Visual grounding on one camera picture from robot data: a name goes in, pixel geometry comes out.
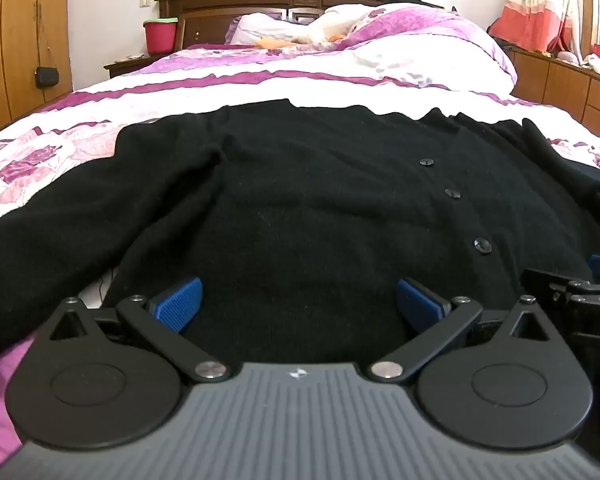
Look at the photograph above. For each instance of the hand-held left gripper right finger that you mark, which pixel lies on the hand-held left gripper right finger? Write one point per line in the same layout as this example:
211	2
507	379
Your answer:
420	304

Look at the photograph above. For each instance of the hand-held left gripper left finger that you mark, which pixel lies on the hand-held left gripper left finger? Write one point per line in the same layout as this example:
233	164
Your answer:
177	305

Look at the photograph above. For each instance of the black button cardigan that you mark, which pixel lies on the black button cardigan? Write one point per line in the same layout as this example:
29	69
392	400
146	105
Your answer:
300	210

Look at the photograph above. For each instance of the wooden side cabinet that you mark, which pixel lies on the wooden side cabinet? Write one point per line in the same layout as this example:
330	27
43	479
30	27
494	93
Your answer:
570	85

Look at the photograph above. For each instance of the purple floral bed cover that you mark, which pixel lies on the purple floral bed cover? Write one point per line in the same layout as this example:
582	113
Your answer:
55	150

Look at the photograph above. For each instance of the white crumpled cloth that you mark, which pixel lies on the white crumpled cloth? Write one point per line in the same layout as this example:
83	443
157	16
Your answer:
597	66

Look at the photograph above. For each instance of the dark wooden nightstand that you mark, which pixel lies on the dark wooden nightstand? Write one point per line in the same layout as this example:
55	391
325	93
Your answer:
127	64

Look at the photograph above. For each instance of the folded purple white quilt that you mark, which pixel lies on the folded purple white quilt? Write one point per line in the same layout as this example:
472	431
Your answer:
430	50

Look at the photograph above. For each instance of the small black hanging pouch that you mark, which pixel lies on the small black hanging pouch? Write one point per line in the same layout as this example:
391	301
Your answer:
46	77

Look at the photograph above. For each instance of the red plastic bucket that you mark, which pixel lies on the red plastic bucket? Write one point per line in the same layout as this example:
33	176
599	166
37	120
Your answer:
160	37

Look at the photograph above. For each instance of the floral cream orange curtain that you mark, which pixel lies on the floral cream orange curtain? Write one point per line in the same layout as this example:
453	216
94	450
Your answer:
535	5

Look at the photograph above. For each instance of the purple white pillow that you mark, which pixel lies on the purple white pillow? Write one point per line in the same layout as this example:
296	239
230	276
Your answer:
265	25

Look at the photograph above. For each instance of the white plush toy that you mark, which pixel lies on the white plush toy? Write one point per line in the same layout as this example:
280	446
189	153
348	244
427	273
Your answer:
330	22

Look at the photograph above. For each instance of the wooden wardrobe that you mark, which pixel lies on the wooden wardrobe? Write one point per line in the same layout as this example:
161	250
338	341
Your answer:
10	35

